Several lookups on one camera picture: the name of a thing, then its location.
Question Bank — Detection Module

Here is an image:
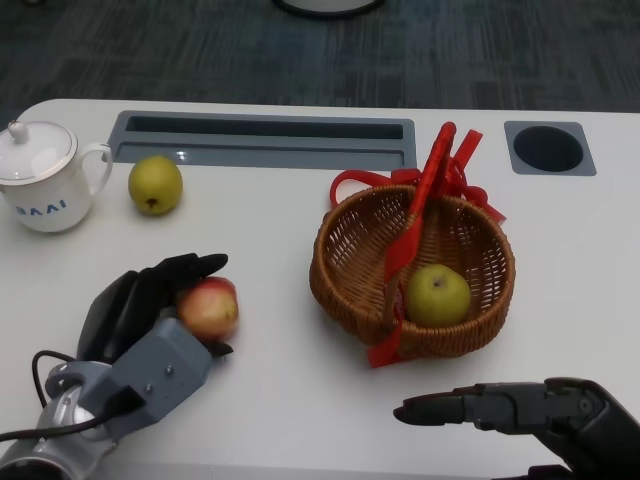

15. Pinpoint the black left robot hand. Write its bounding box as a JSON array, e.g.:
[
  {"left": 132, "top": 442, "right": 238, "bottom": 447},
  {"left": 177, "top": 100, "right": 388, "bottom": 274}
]
[{"left": 75, "top": 253, "right": 235, "bottom": 364}]

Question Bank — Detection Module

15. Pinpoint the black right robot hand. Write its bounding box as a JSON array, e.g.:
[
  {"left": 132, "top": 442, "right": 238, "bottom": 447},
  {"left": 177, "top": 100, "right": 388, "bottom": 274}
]
[{"left": 392, "top": 377, "right": 640, "bottom": 480}]

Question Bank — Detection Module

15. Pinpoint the red apple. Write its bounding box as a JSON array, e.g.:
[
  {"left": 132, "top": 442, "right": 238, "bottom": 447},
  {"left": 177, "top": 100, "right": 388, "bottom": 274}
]
[{"left": 177, "top": 276, "right": 240, "bottom": 344}]

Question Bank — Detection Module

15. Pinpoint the wicker basket with red ribbon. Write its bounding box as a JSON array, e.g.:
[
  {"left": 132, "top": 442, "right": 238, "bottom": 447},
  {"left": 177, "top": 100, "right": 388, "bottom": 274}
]
[{"left": 308, "top": 121, "right": 517, "bottom": 370}]

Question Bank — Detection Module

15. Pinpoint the green apple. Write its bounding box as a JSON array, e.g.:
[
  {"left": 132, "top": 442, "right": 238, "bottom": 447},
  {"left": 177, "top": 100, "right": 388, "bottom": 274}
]
[
  {"left": 127, "top": 155, "right": 184, "bottom": 217},
  {"left": 404, "top": 264, "right": 472, "bottom": 328}
]

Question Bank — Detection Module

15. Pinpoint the white mug with blue lettering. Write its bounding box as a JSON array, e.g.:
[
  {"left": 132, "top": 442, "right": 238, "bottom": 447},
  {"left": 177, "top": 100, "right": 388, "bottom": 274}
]
[{"left": 0, "top": 119, "right": 114, "bottom": 234}]

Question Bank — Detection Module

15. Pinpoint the white mug lid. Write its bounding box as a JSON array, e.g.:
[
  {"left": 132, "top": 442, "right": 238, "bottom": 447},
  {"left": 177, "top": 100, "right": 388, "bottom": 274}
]
[{"left": 0, "top": 119, "right": 79, "bottom": 185}]

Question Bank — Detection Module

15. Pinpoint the grey round table grommet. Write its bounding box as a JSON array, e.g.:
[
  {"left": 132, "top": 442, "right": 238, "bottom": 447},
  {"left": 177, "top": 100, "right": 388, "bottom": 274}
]
[{"left": 503, "top": 120, "right": 598, "bottom": 177}]

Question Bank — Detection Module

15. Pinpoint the white round black-rimmed base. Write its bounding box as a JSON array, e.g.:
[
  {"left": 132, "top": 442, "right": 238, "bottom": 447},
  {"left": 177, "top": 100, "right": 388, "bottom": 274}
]
[{"left": 271, "top": 0, "right": 386, "bottom": 20}]

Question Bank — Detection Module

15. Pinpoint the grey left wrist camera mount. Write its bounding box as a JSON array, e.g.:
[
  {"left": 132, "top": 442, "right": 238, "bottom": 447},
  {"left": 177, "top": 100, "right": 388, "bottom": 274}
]
[{"left": 74, "top": 317, "right": 214, "bottom": 426}]

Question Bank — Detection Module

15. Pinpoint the dark left wrist cable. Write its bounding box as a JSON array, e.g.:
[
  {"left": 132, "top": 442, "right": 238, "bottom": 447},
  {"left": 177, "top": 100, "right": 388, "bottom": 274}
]
[{"left": 0, "top": 349, "right": 126, "bottom": 442}]

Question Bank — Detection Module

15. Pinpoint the grey cable tray slot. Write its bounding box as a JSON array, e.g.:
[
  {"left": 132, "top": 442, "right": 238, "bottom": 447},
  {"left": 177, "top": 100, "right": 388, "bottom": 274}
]
[{"left": 108, "top": 110, "right": 417, "bottom": 170}]

